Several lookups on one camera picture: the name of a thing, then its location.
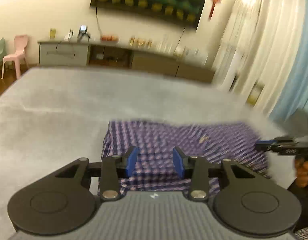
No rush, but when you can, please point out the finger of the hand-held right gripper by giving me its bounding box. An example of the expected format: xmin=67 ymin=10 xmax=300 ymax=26
xmin=254 ymin=140 xmax=278 ymax=152

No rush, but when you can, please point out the thin brown hanging cable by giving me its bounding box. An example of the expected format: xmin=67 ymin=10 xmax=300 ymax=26
xmin=177 ymin=26 xmax=185 ymax=48
xmin=95 ymin=6 xmax=103 ymax=36

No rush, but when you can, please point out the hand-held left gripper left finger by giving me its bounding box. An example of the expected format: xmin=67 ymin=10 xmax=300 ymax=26
xmin=55 ymin=146 xmax=141 ymax=201

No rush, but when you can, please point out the glass tea jar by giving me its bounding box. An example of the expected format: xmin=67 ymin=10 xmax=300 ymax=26
xmin=246 ymin=80 xmax=266 ymax=106

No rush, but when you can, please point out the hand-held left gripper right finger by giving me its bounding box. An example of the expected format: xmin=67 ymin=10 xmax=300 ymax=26
xmin=172 ymin=147 xmax=254 ymax=202

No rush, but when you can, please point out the pink plastic chair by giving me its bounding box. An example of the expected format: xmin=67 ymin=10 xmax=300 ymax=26
xmin=1 ymin=35 xmax=29 ymax=80

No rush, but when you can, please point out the black handheld device with screen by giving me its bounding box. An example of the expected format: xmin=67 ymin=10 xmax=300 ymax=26
xmin=77 ymin=25 xmax=91 ymax=41

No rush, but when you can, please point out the light blue curtain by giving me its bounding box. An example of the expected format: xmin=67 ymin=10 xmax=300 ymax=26
xmin=269 ymin=0 xmax=308 ymax=132

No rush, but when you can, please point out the white lace curtain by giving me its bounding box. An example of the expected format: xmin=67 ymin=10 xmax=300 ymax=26
xmin=214 ymin=0 xmax=307 ymax=117

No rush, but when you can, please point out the group of clear glasses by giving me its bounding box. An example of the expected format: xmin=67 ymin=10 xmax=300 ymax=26
xmin=156 ymin=35 xmax=175 ymax=52

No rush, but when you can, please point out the person's right hand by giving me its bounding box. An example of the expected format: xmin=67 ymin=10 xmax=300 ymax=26
xmin=294 ymin=158 xmax=308 ymax=188

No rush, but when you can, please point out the red fruit plate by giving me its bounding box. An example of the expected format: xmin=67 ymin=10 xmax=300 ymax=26
xmin=100 ymin=33 xmax=120 ymax=43

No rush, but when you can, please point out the blue plaid shirt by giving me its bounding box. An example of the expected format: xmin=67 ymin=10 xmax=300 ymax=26
xmin=101 ymin=120 xmax=270 ymax=198

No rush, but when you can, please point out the long low cabinet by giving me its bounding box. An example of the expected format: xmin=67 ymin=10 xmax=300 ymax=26
xmin=38 ymin=39 xmax=216 ymax=83

